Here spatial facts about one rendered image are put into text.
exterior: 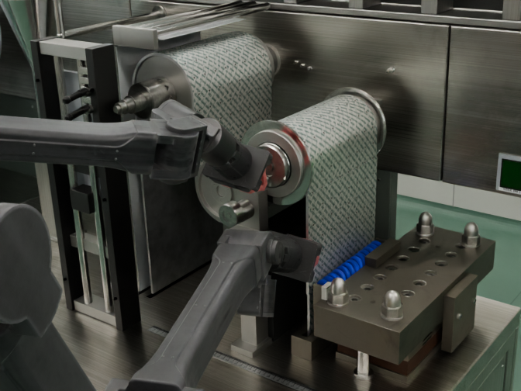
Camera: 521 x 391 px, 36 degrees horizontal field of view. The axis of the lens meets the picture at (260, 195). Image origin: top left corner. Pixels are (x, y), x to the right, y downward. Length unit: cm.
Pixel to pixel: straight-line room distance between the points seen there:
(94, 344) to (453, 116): 79
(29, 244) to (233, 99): 101
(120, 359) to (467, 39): 84
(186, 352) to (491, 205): 339
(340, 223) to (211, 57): 38
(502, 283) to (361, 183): 226
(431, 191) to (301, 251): 306
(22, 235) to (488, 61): 108
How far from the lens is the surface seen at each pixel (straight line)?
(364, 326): 131
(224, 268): 107
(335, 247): 144
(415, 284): 143
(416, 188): 436
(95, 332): 158
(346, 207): 145
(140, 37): 143
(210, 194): 146
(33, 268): 55
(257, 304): 120
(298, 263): 129
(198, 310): 99
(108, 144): 108
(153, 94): 141
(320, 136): 135
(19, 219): 53
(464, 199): 427
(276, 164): 131
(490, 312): 162
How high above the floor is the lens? 170
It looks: 22 degrees down
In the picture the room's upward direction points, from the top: 2 degrees counter-clockwise
